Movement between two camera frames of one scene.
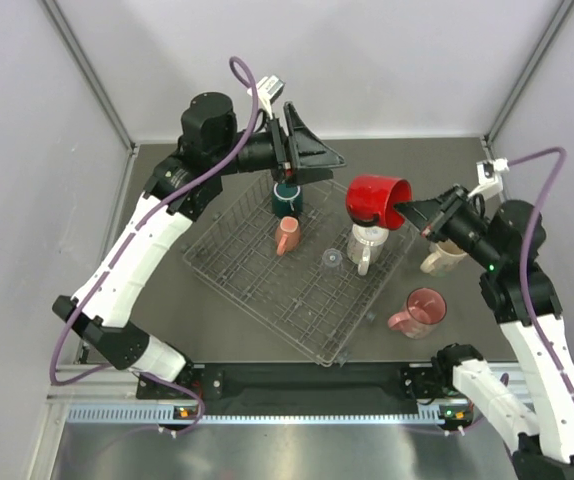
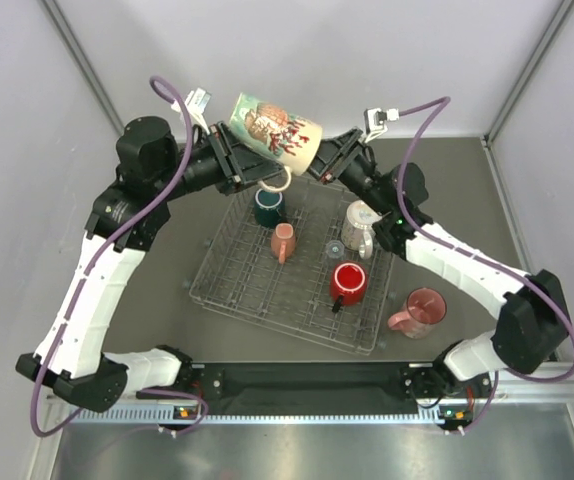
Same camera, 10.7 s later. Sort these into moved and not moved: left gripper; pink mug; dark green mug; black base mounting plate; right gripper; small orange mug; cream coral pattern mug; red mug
Moved: cream coral pattern mug; small orange mug; right gripper; left gripper; red mug; dark green mug
Not moved: black base mounting plate; pink mug
